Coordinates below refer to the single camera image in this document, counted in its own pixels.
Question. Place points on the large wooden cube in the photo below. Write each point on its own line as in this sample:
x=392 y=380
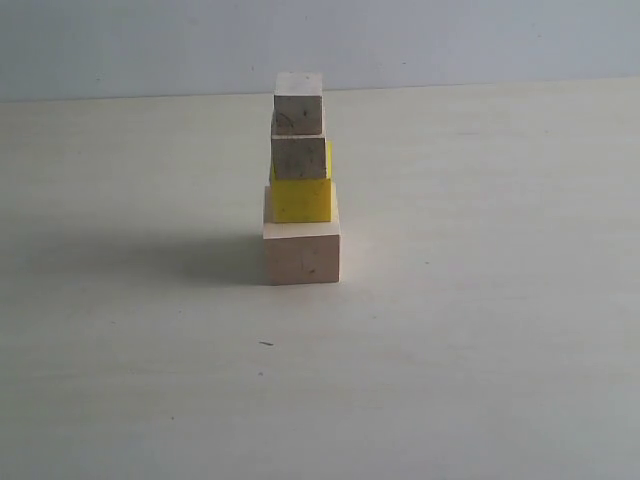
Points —
x=302 y=253

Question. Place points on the yellow cube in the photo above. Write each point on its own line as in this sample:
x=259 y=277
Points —
x=304 y=200

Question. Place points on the medium wooden cube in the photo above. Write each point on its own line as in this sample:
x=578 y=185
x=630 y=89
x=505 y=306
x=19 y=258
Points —
x=297 y=156

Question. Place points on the small wooden cube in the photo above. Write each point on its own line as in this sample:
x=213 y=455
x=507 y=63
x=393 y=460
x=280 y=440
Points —
x=298 y=103

